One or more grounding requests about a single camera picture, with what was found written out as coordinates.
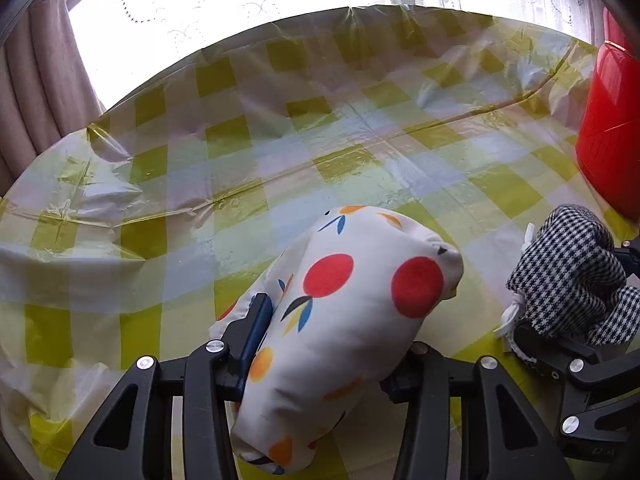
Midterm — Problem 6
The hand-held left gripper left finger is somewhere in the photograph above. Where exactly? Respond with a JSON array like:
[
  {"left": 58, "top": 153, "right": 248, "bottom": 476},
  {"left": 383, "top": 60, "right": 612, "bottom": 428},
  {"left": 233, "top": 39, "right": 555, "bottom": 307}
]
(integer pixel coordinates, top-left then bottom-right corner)
[{"left": 55, "top": 292, "right": 275, "bottom": 480}]

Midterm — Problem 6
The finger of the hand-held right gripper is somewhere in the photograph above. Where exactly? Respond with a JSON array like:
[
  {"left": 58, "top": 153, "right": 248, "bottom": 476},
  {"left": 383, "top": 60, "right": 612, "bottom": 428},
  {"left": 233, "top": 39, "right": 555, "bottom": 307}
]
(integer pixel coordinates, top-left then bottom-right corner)
[
  {"left": 612, "top": 239, "right": 640, "bottom": 277},
  {"left": 510, "top": 324, "right": 640, "bottom": 397}
]

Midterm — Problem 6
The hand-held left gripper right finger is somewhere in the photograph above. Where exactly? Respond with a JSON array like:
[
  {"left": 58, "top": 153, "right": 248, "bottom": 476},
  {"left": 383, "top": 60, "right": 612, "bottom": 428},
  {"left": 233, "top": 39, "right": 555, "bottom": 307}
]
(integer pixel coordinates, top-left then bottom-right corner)
[{"left": 379, "top": 341, "right": 576, "bottom": 480}]

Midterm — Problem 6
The black white houndstooth pouch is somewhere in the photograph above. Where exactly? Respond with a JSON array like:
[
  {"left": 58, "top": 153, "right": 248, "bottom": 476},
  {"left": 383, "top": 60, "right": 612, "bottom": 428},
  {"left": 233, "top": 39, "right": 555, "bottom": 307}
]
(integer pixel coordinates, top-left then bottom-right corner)
[{"left": 495, "top": 204, "right": 640, "bottom": 371}]

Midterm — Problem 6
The white fruit print pouch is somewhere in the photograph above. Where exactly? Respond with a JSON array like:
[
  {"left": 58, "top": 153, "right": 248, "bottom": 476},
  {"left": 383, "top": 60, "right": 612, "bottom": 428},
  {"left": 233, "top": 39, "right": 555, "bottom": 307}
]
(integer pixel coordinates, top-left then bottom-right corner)
[{"left": 207, "top": 205, "right": 465, "bottom": 476}]

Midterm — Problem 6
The red thermos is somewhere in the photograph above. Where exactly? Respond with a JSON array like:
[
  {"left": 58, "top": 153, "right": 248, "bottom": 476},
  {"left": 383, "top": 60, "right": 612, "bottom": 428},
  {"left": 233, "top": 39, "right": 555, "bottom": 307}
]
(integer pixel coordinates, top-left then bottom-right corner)
[{"left": 575, "top": 7, "right": 640, "bottom": 221}]

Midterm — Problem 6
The green checked plastic tablecloth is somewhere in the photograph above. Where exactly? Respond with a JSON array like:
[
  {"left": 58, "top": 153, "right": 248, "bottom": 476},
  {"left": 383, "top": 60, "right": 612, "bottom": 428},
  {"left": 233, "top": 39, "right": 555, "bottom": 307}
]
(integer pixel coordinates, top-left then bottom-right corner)
[{"left": 0, "top": 5, "right": 640, "bottom": 480}]

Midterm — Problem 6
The beige curtain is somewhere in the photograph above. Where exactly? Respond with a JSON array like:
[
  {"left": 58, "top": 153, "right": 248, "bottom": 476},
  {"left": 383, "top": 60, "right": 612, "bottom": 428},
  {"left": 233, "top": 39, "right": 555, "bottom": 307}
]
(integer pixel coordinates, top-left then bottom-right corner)
[{"left": 0, "top": 0, "right": 107, "bottom": 196}]

